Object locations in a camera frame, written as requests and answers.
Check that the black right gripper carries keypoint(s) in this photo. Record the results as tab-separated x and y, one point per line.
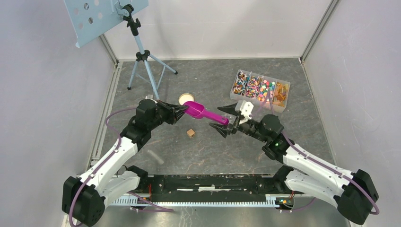
225	129

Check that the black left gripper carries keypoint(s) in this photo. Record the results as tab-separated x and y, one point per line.
174	113

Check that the magenta plastic scoop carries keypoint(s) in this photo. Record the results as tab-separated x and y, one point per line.
198	111

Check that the clear compartment candy box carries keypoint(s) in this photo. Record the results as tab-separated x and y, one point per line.
257	89

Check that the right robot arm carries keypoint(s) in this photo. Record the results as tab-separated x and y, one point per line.
353	194

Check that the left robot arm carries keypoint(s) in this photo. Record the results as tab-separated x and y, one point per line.
85	197

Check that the gold jar lid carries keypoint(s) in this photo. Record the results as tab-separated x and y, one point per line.
185	97

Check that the wooden letter cube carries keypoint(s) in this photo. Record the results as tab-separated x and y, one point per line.
190	133

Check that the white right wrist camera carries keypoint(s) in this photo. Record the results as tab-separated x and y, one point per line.
244	108

